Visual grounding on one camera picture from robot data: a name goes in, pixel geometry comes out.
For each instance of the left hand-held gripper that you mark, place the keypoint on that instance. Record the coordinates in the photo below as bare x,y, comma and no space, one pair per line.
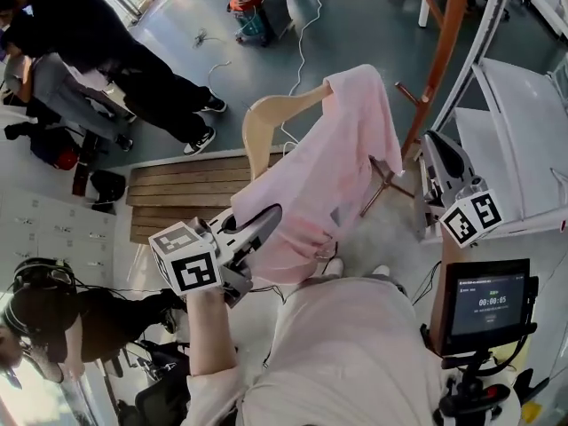
195,264

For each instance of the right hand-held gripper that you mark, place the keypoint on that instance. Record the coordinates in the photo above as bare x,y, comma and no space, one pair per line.
448,167

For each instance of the pink garment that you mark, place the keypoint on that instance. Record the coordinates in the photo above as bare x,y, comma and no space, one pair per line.
319,167

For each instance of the wooden hanger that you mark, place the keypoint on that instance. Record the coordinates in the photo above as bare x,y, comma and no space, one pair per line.
257,122

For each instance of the brown wooden coat rack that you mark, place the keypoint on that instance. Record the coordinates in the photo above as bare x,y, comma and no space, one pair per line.
448,29

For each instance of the person's right forearm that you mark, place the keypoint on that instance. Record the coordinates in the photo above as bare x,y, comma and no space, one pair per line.
446,264

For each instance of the person's left forearm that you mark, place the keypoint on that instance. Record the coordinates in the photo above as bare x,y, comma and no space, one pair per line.
208,331

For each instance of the wooden slatted platform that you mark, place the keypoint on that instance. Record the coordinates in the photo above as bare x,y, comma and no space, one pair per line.
186,184

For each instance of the person's white shoe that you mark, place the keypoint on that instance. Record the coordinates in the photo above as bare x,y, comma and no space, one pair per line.
381,271
333,268

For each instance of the white fluffy rug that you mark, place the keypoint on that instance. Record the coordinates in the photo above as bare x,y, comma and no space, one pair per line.
381,242

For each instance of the black monitor screen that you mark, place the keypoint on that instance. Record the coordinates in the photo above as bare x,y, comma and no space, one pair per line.
488,304

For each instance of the person's pink clothed body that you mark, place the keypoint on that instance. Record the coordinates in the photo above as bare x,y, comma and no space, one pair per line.
346,353

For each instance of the black office chair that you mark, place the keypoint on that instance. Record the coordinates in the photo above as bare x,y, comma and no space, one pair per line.
160,393

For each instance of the white drawer cabinet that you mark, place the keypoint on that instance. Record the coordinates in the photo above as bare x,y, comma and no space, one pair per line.
53,233

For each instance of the red and green vacuum cleaner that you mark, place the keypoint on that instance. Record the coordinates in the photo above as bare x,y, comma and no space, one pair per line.
253,11

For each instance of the red and black bag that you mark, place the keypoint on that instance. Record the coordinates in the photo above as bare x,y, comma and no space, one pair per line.
60,149

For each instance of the black monitor stand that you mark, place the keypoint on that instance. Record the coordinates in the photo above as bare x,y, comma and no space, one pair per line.
475,384

